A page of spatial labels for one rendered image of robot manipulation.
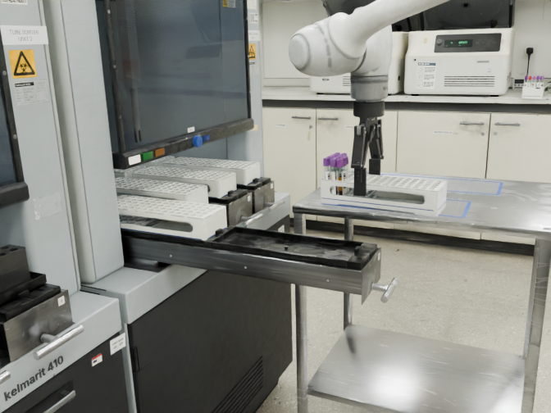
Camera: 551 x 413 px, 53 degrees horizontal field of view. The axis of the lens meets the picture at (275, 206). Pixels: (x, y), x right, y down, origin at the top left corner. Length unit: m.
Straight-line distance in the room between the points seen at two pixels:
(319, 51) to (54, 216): 0.61
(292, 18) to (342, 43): 3.08
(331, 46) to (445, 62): 2.17
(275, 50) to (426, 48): 1.36
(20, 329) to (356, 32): 0.82
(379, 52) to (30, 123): 0.75
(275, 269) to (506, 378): 0.89
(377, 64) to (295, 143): 2.34
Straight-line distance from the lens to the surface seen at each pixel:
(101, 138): 1.22
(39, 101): 1.10
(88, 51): 1.20
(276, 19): 4.32
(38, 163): 1.10
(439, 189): 1.33
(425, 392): 1.67
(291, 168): 3.67
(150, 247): 1.27
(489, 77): 3.31
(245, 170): 1.64
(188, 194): 1.39
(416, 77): 3.36
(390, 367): 1.76
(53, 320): 1.05
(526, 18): 3.92
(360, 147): 1.33
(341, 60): 1.20
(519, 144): 3.33
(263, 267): 1.13
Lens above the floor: 1.21
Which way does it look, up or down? 16 degrees down
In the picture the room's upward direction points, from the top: 2 degrees counter-clockwise
